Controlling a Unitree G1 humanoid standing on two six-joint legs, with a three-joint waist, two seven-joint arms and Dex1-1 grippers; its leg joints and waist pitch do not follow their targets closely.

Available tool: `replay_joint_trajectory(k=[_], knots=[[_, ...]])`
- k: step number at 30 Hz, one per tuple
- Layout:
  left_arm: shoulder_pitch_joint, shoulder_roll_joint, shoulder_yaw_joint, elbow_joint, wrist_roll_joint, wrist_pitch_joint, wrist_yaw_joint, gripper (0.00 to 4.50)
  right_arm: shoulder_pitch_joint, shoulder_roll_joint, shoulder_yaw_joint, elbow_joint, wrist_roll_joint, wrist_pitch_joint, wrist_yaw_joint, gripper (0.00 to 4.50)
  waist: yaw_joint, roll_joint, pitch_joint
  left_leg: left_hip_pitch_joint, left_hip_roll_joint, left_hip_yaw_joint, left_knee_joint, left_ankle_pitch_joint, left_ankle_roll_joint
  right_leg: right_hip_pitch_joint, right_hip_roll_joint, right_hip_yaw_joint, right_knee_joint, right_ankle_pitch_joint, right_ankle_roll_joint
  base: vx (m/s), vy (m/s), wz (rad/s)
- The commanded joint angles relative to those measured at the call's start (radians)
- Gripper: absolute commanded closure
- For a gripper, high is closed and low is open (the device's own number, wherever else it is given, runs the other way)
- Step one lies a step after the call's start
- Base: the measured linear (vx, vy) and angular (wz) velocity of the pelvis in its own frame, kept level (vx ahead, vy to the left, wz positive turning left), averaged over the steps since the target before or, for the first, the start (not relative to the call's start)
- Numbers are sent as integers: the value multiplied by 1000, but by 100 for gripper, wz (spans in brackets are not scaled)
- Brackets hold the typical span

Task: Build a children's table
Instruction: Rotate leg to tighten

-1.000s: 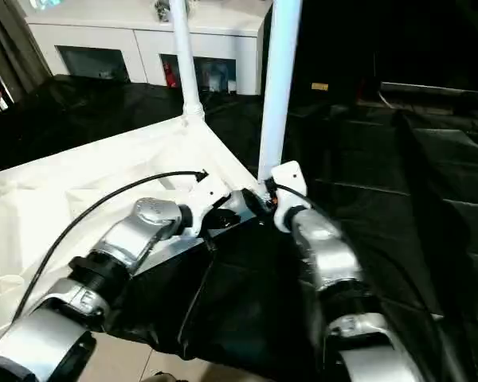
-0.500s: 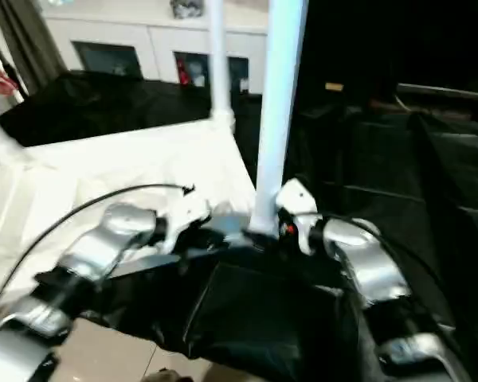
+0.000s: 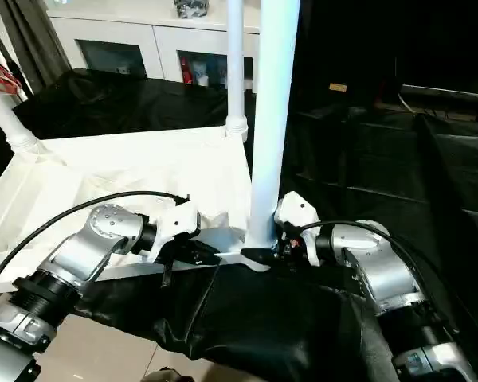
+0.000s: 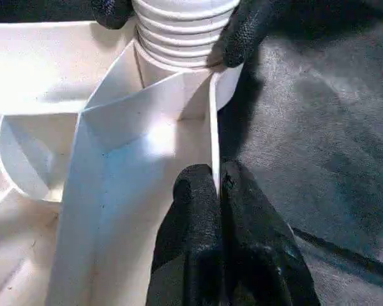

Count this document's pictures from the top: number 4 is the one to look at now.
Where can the white plastic table leg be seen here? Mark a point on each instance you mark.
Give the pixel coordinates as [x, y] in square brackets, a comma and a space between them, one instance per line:
[182, 29]

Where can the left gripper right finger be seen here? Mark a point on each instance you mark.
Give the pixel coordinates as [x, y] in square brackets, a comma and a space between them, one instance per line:
[262, 255]

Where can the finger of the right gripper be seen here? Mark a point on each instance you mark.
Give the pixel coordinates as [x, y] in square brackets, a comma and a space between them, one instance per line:
[249, 29]
[112, 11]

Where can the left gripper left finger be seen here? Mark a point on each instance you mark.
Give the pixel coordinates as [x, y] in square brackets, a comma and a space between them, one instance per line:
[191, 242]

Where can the black plastic mat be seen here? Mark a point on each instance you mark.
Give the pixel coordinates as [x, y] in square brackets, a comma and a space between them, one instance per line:
[319, 140]

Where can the white plastic table top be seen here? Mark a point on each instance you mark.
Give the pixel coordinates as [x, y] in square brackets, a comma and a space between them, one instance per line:
[83, 127]

